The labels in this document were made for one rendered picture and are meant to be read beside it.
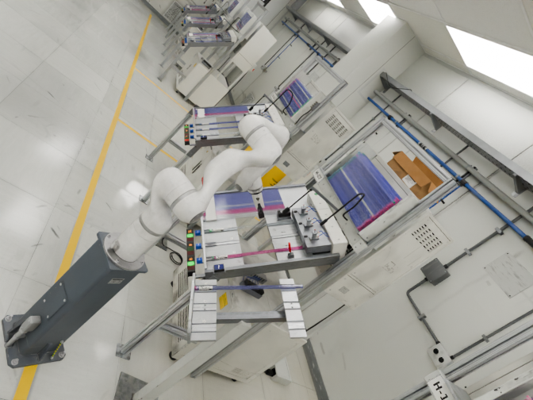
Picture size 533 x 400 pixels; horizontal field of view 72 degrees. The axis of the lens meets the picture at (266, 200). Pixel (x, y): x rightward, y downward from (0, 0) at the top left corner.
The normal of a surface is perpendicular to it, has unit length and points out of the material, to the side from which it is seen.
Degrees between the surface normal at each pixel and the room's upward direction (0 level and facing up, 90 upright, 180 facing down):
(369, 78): 90
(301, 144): 90
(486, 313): 90
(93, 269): 90
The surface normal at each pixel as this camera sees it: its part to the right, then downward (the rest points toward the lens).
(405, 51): 0.18, 0.59
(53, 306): -0.51, -0.20
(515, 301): -0.67, -0.51
